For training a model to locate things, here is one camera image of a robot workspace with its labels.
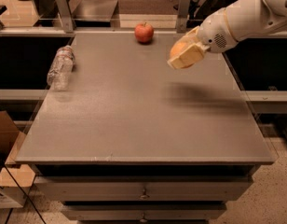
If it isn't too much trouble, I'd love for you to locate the upper grey drawer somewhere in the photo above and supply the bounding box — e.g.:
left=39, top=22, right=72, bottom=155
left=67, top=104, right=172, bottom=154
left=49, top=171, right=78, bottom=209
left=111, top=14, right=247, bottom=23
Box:
left=34, top=176, right=253, bottom=202

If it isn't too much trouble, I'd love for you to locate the left metal bracket post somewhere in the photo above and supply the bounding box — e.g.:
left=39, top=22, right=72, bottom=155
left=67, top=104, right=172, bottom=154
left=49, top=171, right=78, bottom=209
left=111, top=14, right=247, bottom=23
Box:
left=55, top=0, right=75, bottom=33

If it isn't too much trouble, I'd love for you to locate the lower grey drawer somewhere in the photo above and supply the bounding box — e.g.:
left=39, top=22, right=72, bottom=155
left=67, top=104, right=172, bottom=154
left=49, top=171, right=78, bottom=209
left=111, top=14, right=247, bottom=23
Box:
left=61, top=202, right=226, bottom=221

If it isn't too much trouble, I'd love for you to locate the grey drawer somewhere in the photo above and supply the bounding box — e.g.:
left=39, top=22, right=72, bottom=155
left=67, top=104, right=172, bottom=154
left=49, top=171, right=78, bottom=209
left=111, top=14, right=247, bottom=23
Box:
left=61, top=202, right=226, bottom=221
left=34, top=176, right=253, bottom=202

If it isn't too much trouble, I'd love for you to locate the black cable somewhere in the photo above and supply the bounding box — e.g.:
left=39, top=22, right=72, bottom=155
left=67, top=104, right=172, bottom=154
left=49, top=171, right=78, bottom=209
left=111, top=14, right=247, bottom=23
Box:
left=0, top=152, right=47, bottom=224

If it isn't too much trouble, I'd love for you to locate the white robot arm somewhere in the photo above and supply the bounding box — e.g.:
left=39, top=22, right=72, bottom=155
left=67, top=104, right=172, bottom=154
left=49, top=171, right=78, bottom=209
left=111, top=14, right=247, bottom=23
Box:
left=168, top=0, right=287, bottom=69

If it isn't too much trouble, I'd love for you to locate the orange fruit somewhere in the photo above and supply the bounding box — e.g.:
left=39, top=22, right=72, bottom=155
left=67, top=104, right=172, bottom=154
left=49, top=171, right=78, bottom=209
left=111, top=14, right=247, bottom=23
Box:
left=169, top=42, right=195, bottom=69

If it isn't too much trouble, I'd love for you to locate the clear plastic water bottle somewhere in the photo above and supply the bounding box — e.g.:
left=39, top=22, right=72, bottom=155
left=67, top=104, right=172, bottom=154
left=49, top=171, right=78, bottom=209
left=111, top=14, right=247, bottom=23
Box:
left=47, top=45, right=75, bottom=91

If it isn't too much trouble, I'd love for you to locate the metal bracket post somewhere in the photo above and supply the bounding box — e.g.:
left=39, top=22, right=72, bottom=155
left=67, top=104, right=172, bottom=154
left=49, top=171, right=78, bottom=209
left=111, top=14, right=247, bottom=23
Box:
left=55, top=0, right=75, bottom=33
left=176, top=0, right=190, bottom=33

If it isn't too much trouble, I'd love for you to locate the cardboard box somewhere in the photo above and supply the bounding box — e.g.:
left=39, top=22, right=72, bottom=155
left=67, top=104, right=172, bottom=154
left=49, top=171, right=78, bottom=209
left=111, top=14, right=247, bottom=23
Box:
left=0, top=111, right=35, bottom=209

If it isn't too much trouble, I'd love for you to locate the lower drawer metal knob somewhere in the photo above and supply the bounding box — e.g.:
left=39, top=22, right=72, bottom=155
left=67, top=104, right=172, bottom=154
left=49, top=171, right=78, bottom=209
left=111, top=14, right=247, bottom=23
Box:
left=139, top=214, right=148, bottom=223

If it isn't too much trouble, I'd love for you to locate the upper drawer metal knob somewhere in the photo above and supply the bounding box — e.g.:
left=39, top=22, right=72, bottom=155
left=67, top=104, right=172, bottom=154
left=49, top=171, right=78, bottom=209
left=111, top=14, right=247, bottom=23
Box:
left=139, top=189, right=150, bottom=201

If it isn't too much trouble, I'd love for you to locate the drawer metal knob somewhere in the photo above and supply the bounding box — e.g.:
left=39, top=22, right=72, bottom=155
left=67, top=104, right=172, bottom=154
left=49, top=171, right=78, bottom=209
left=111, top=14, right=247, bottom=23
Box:
left=139, top=189, right=150, bottom=201
left=139, top=214, right=148, bottom=223

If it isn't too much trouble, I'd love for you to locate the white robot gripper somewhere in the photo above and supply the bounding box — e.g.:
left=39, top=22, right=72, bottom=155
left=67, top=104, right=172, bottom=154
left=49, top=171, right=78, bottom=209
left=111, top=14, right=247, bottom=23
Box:
left=168, top=15, right=238, bottom=69

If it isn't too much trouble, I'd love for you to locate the red apple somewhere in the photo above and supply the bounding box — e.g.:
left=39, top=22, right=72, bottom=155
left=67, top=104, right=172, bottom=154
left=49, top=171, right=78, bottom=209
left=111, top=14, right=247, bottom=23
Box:
left=134, top=22, right=154, bottom=43

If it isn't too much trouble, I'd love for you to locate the right metal bracket post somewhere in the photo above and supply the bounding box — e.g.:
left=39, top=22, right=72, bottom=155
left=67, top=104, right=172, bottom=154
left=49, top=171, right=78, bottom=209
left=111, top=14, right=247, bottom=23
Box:
left=176, top=0, right=190, bottom=33

